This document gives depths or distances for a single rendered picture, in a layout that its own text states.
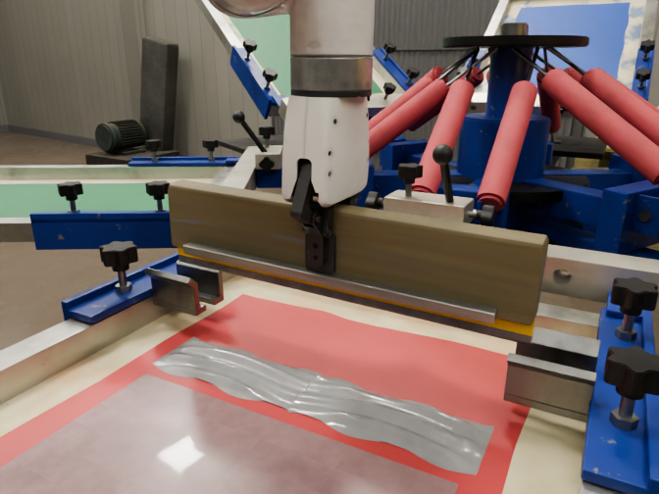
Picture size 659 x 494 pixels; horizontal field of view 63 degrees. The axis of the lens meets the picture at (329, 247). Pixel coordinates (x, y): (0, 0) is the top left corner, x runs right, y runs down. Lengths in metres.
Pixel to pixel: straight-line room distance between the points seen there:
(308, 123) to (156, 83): 6.41
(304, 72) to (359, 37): 0.05
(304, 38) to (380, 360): 0.35
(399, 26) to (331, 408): 4.55
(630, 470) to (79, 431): 0.45
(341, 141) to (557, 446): 0.33
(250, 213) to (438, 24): 4.26
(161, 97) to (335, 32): 6.37
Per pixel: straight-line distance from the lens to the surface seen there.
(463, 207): 0.79
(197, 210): 0.62
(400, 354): 0.63
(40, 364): 0.65
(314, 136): 0.48
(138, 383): 0.61
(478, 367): 0.63
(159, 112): 6.88
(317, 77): 0.48
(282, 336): 0.67
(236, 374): 0.59
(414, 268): 0.50
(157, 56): 6.81
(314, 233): 0.51
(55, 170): 1.70
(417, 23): 4.86
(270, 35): 2.13
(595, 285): 0.74
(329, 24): 0.48
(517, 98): 1.12
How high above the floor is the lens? 1.27
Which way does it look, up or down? 19 degrees down
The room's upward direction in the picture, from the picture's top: straight up
